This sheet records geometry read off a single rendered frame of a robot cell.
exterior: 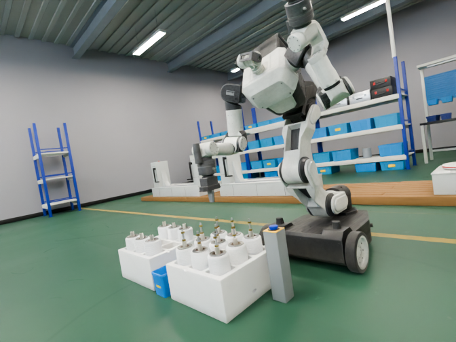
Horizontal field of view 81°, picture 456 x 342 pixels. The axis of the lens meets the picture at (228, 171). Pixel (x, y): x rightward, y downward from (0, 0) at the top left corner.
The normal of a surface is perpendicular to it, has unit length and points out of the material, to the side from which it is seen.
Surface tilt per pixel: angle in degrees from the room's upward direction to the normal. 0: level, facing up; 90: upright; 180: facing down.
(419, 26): 90
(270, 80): 102
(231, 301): 90
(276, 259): 90
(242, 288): 90
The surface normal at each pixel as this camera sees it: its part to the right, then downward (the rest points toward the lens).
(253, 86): -0.53, 0.33
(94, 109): 0.70, -0.07
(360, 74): -0.70, 0.14
